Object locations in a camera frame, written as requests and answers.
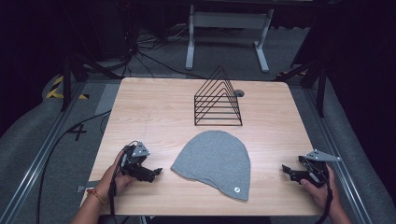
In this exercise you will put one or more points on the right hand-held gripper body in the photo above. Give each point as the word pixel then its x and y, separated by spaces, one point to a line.
pixel 315 174

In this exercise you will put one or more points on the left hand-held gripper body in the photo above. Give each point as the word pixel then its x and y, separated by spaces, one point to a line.
pixel 139 151

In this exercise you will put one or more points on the grey beanie hat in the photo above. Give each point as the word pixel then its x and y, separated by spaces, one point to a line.
pixel 214 161

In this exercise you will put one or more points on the person's right hand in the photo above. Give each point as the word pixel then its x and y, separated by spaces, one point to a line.
pixel 317 193

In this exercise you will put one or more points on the person's left hand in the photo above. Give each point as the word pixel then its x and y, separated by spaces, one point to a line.
pixel 109 180

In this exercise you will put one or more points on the black metal stand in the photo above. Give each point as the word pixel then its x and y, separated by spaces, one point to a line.
pixel 320 90
pixel 66 84

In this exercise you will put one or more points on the grey round table grommet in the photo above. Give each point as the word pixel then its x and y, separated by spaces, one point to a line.
pixel 239 92

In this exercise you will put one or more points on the aluminium floor rail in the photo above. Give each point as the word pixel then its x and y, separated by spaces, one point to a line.
pixel 40 155
pixel 336 149

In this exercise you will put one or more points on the white metal table frame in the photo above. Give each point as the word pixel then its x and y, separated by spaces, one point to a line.
pixel 229 20

